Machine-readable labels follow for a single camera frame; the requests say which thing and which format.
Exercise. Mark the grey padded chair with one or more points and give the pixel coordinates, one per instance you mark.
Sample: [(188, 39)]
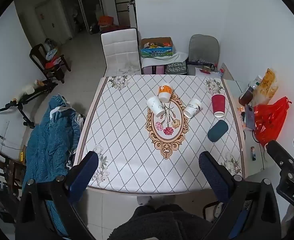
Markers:
[(203, 48)]

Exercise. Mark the orange box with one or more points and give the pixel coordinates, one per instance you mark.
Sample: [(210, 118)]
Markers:
[(105, 20)]

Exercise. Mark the white padded chair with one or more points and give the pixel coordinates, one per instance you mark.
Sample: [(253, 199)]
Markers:
[(120, 52)]

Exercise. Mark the yellow snack packet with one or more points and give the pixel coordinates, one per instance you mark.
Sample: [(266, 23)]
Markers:
[(267, 87)]

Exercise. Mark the black long tool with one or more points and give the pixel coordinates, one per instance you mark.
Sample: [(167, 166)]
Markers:
[(199, 63)]

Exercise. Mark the brown wooden chair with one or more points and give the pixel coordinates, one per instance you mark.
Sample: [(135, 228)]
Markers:
[(4, 166)]

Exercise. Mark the dark wooden chair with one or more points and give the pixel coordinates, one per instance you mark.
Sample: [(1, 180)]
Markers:
[(38, 55)]

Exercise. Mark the black exercise stand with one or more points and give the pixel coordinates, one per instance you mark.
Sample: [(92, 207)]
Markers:
[(24, 100)]

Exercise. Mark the dark teal oval case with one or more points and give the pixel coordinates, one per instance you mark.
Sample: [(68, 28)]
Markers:
[(217, 131)]

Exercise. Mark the glass side table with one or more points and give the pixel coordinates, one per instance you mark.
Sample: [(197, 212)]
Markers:
[(234, 90)]

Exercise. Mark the person's dark fleece trousers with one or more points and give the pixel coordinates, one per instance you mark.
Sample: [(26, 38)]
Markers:
[(159, 223)]

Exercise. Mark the brown glass jar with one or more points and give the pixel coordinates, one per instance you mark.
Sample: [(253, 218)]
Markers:
[(246, 96)]

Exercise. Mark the pile of clothes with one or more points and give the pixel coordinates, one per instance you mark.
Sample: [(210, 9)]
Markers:
[(52, 58)]

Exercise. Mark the red plastic bag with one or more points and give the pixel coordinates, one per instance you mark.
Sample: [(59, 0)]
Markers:
[(271, 122)]

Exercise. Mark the orange and white paper cup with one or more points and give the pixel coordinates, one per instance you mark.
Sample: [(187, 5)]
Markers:
[(164, 93)]

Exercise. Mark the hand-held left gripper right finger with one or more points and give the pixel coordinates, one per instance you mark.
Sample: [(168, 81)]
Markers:
[(213, 175)]

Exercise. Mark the blue quilted jacket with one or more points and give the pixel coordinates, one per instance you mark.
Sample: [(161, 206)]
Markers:
[(49, 142)]

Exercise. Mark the pink storage box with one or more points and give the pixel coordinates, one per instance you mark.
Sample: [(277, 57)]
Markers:
[(152, 69)]

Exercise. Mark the red paper cup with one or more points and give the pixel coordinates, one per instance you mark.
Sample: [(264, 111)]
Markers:
[(218, 105)]

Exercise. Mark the grey smartphone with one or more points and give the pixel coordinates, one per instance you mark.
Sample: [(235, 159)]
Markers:
[(250, 116)]

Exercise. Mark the plain white paper cup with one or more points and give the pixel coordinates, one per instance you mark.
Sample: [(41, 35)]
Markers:
[(155, 106)]

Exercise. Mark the black white patterned bag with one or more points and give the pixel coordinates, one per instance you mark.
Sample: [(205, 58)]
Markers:
[(176, 67)]

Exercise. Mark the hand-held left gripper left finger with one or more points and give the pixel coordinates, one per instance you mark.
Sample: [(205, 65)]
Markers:
[(83, 175)]

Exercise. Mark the small lighter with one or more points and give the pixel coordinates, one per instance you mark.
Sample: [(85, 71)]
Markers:
[(253, 153)]

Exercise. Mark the printed cardboard box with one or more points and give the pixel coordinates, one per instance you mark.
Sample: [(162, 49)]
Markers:
[(157, 47)]

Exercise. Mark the white paper cup dark print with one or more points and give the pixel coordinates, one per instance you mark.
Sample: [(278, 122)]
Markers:
[(192, 108)]

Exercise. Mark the diamond patterned floral tablecloth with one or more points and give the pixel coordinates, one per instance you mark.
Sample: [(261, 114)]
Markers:
[(127, 142)]

